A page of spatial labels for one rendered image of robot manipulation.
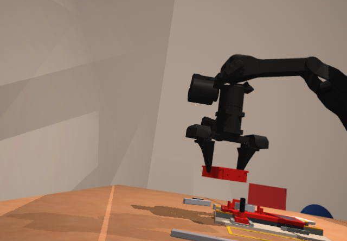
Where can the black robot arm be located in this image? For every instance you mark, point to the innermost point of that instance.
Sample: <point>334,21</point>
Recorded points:
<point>239,68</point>

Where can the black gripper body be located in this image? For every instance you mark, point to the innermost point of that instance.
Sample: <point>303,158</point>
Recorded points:
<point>229,119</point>

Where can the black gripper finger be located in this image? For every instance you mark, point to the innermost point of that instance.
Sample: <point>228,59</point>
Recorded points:
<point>245,154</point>
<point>207,147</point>

